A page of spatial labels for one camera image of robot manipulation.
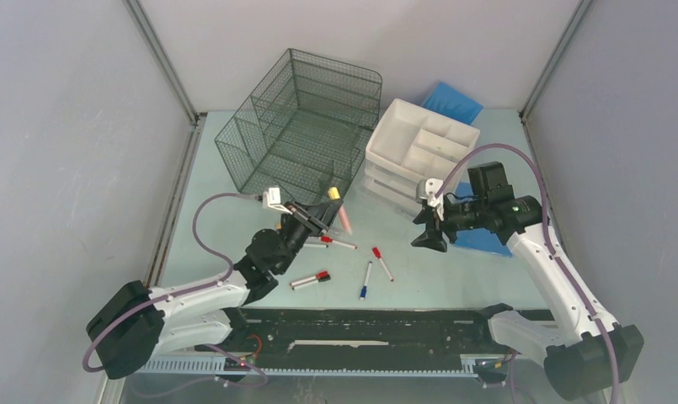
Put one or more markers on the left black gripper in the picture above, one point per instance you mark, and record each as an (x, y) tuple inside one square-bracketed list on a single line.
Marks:
[(320, 217)]

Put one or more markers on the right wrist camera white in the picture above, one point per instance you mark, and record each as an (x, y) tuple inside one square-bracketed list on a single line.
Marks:
[(430, 196)]

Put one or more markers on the green wire mesh basket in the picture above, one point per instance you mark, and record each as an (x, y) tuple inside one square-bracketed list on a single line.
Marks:
[(304, 128)]

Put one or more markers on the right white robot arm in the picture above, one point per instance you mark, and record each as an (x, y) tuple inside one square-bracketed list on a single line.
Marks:
[(588, 350)]

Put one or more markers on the blue folder at right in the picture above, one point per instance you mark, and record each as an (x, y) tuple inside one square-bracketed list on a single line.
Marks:
[(478, 239)]

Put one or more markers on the black front rail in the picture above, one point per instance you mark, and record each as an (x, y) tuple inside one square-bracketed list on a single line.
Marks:
[(364, 340)]

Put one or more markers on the white plastic drawer organizer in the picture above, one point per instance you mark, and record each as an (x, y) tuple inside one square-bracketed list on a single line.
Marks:
[(410, 144)]

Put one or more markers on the black cap marker lower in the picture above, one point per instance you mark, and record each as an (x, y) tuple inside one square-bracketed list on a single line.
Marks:
[(312, 282)]

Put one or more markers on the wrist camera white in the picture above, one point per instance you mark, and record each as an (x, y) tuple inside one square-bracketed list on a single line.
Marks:
[(271, 200), (430, 196)]

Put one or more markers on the red cap marker middle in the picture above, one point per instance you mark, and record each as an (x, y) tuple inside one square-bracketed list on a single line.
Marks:
[(377, 253)]

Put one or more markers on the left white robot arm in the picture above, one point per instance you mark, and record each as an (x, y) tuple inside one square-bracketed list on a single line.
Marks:
[(140, 323)]

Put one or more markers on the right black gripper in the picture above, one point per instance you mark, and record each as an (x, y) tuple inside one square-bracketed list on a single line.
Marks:
[(433, 240)]

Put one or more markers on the blue folder at back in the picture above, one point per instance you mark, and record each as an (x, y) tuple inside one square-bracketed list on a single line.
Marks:
[(445, 100)]

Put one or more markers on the red cap marker lower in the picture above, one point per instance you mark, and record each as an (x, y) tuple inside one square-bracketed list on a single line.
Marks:
[(320, 274)]

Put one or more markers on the red cap marker upper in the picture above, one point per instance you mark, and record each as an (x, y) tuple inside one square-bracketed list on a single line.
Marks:
[(330, 240)]

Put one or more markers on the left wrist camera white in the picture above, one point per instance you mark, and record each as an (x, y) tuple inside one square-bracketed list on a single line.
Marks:
[(271, 200)]

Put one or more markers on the blue folder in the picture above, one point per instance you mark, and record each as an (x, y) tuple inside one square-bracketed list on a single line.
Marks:
[(445, 100), (478, 239)]

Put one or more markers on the yellow highlighter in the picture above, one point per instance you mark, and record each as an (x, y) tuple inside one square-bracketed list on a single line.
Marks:
[(334, 194)]

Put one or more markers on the red cap marker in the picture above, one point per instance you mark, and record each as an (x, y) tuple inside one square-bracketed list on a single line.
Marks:
[(377, 253), (330, 240), (320, 274)]

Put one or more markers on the blue cap whiteboard marker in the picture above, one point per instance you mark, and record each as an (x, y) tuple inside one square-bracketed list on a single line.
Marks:
[(364, 288)]

